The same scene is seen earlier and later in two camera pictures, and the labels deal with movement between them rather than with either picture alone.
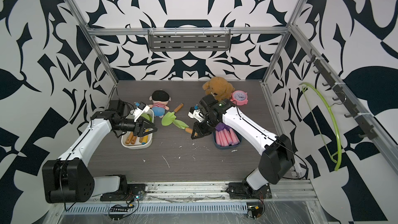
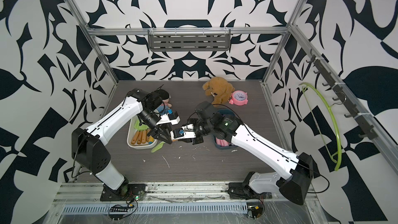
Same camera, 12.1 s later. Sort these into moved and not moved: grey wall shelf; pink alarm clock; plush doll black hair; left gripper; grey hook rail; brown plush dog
Moved: left gripper
Not moved: pink alarm clock; brown plush dog; grey wall shelf; plush doll black hair; grey hook rail
